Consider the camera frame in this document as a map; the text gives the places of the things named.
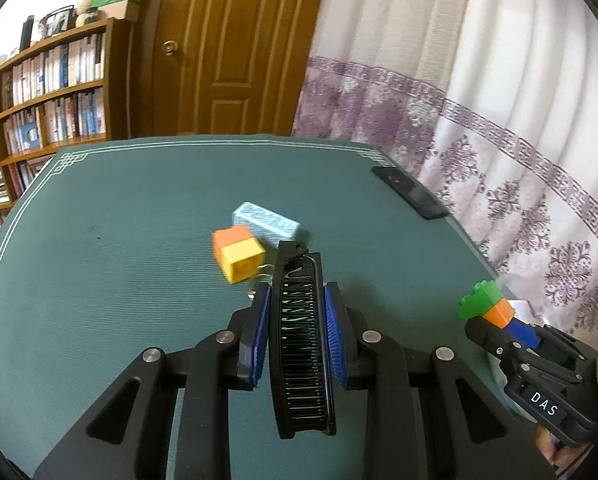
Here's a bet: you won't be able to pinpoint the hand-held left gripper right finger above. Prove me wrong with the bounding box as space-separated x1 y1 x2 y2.
323 281 558 480

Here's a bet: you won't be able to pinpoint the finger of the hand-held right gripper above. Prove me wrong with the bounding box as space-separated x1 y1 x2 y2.
465 314 520 362
505 318 546 350

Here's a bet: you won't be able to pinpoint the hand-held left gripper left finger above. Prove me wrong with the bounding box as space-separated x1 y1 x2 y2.
30 281 272 480

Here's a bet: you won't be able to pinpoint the green and orange toy block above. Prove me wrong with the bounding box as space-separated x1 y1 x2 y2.
457 282 516 330

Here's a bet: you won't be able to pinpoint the black comb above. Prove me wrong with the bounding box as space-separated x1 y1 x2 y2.
268 241 338 440

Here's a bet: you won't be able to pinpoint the green cloth-covered desktop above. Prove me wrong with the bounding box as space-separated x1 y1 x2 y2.
0 132 522 480

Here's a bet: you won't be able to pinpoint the person's right hand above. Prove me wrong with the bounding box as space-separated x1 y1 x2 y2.
535 434 588 472

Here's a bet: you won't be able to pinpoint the orange and yellow toy block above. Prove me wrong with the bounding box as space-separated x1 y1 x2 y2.
212 225 267 286

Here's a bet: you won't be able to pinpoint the light blue small box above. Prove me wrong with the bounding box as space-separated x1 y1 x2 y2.
231 202 301 245

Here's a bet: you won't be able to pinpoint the black smartphone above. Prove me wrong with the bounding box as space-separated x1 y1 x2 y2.
371 165 450 221

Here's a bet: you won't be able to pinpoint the white and purple patterned curtain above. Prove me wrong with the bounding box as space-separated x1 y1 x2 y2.
291 0 598 361

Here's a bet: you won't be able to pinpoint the wooden bookshelf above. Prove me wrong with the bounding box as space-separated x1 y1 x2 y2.
0 17 141 241

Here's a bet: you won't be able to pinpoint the wooden door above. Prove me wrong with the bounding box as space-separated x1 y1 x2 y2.
138 0 331 139

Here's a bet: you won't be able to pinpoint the rows of shelved books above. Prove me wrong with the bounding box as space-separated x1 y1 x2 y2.
0 34 106 238

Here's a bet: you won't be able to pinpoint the pale round jar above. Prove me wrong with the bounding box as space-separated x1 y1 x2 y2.
76 0 106 26

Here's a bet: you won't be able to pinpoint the picture frame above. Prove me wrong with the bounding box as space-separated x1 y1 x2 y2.
40 7 76 39

